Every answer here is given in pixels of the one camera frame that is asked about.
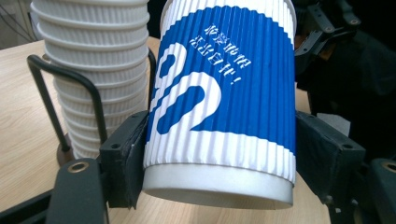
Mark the blue white paper cup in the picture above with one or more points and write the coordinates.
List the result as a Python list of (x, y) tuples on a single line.
[(243, 102)]

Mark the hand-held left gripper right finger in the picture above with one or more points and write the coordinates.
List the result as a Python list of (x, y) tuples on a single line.
[(327, 155)]

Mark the stack of white paper cups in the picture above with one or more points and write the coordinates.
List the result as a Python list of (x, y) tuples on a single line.
[(96, 62)]

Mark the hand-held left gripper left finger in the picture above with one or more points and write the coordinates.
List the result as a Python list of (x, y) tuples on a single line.
[(124, 155)]

